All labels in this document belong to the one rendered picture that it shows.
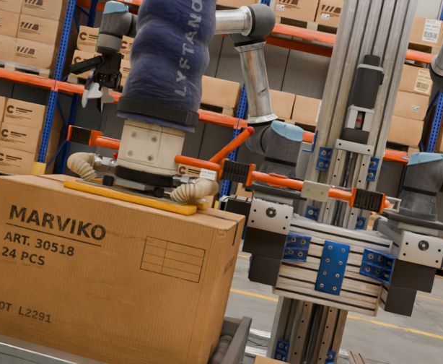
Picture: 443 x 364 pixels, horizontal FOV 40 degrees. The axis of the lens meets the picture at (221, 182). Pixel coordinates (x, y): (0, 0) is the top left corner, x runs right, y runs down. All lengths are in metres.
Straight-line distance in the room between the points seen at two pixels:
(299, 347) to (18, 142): 7.57
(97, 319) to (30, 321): 0.17
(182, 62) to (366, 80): 0.85
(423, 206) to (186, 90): 0.96
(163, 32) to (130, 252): 0.57
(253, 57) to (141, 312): 1.07
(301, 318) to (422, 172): 0.67
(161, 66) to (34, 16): 7.95
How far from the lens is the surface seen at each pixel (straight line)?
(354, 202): 1.62
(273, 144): 2.13
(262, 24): 2.09
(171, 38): 1.62
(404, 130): 8.99
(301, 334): 2.31
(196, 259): 1.48
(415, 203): 2.18
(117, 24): 2.03
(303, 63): 10.20
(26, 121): 9.44
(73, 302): 1.59
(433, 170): 2.19
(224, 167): 1.62
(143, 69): 1.63
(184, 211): 1.54
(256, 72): 2.22
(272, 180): 1.62
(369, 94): 2.26
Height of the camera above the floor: 1.13
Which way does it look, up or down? 3 degrees down
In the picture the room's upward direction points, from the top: 12 degrees clockwise
